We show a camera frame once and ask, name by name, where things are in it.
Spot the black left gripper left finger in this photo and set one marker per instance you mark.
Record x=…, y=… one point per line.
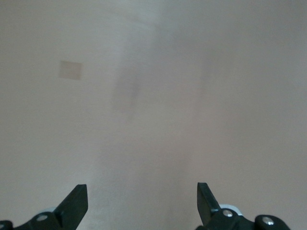
x=69, y=210

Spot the square brown tape patch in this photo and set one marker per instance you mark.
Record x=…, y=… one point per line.
x=70, y=70

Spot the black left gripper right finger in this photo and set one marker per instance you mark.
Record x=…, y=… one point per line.
x=211, y=215

